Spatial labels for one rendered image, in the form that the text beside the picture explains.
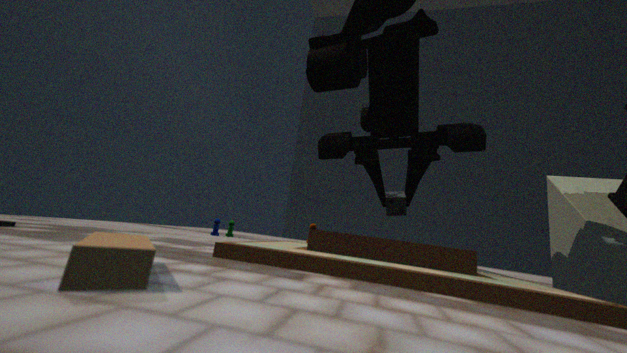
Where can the brown block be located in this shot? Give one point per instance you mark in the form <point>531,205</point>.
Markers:
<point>109,261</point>

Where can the green pawn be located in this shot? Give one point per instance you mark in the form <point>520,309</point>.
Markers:
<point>230,229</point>

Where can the grey die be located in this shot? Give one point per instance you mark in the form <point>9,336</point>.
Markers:
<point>396,203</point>

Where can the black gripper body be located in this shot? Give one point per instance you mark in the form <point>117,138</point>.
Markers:
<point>394,114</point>

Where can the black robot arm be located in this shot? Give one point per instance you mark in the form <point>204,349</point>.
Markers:
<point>339,61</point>

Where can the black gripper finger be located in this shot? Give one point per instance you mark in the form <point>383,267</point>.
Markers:
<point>417,166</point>
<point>372,166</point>

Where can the dark blue pawn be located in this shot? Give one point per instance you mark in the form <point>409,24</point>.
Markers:
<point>216,226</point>

